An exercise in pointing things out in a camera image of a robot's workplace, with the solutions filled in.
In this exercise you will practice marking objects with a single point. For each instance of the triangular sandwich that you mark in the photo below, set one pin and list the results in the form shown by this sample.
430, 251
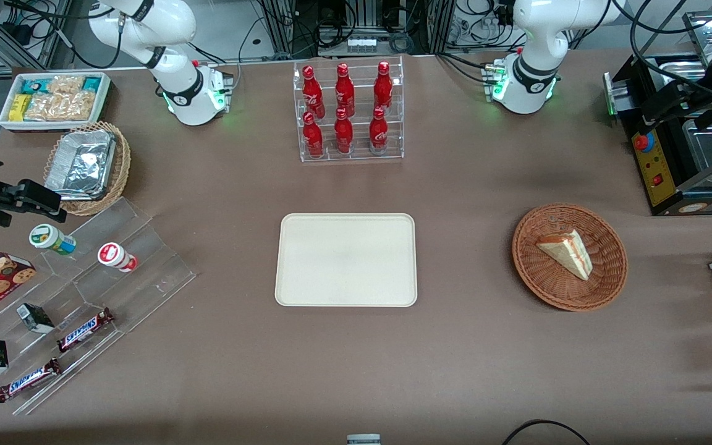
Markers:
569, 253

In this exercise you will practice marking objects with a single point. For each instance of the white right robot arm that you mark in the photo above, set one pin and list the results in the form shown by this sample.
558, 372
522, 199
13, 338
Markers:
177, 80

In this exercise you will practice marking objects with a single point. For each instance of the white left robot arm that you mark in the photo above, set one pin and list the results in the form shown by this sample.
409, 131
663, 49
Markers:
535, 68

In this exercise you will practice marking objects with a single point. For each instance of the aluminium foil tray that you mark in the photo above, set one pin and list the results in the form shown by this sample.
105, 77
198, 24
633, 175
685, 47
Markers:
81, 167

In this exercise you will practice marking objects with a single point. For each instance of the light oval wicker basket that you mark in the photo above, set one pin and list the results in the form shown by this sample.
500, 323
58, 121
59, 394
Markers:
122, 167

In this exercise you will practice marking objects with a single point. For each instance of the round brown wicker basket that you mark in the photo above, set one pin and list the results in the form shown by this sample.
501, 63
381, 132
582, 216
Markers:
547, 284

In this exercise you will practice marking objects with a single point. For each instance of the cream plastic tray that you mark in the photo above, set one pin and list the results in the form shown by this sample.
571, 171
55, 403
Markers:
343, 259

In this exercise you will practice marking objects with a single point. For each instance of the green lid yogurt cup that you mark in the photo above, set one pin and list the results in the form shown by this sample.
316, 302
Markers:
52, 239

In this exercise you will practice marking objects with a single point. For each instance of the black food warmer case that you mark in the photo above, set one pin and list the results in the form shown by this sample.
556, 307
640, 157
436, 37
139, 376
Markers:
652, 167

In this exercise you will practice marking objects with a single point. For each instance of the red lid yogurt cup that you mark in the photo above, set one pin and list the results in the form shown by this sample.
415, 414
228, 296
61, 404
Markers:
116, 256

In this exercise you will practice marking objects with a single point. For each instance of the white snack bin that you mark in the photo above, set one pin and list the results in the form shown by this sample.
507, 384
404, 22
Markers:
4, 117

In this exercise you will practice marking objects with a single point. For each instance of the clear cracker bag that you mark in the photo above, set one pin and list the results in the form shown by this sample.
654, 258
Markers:
44, 107
78, 106
65, 84

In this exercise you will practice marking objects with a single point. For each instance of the yellow snack packet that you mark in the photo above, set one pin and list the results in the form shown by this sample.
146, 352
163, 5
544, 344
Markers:
18, 107

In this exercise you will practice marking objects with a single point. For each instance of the clear acrylic stepped stand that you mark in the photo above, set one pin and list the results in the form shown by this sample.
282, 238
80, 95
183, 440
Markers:
146, 272

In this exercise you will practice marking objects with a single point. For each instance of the teal snack packet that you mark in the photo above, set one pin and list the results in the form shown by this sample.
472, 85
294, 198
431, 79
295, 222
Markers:
92, 84
34, 85

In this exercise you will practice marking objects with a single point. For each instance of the brown Snickers bar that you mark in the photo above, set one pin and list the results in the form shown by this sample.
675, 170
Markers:
84, 330
28, 380

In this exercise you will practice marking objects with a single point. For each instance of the red cola bottle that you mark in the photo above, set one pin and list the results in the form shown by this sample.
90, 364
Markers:
383, 89
313, 93
379, 133
345, 93
343, 136
313, 139

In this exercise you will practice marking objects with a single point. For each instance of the clear acrylic bottle rack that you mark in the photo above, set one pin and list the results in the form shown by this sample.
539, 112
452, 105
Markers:
361, 80

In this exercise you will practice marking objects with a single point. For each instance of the white power strip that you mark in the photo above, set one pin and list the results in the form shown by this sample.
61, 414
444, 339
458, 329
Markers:
362, 44

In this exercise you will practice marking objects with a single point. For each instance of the small grey box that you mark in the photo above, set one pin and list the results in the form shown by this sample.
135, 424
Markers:
363, 440

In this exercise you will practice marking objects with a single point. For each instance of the aluminium frame rack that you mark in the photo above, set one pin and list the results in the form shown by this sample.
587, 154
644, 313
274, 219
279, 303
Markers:
283, 25

